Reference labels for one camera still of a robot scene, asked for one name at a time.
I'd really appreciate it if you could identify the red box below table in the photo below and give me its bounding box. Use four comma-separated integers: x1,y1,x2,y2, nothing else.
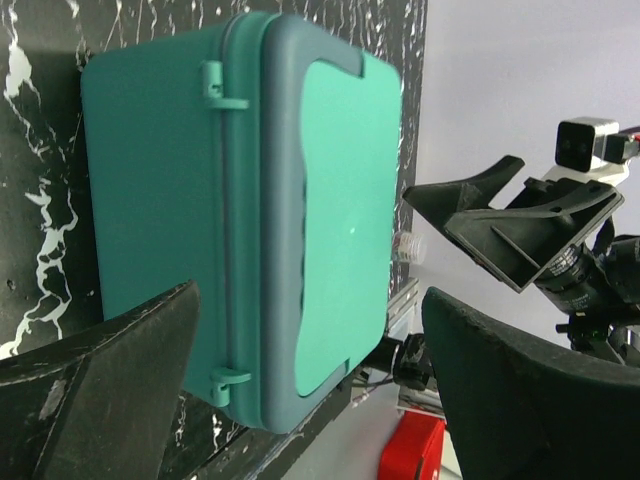
377,411,446,480

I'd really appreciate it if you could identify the aluminium frame rail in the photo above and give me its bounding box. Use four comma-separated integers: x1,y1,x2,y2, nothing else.
385,278,419,340

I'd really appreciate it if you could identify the teal medicine kit box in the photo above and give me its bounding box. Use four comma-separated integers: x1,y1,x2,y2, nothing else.
81,12,402,433

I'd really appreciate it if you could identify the clear plastic measuring cup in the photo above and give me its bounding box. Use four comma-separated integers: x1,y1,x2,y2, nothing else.
392,231,426,265

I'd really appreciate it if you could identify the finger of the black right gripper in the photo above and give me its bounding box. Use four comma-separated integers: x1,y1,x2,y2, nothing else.
402,155,525,235

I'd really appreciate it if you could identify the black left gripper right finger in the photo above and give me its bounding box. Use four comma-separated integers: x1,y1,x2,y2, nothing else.
421,287,639,479

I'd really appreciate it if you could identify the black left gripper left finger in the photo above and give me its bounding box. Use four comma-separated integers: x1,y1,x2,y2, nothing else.
1,281,200,479

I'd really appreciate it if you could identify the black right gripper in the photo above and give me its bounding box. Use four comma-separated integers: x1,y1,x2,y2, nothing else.
445,179,639,365

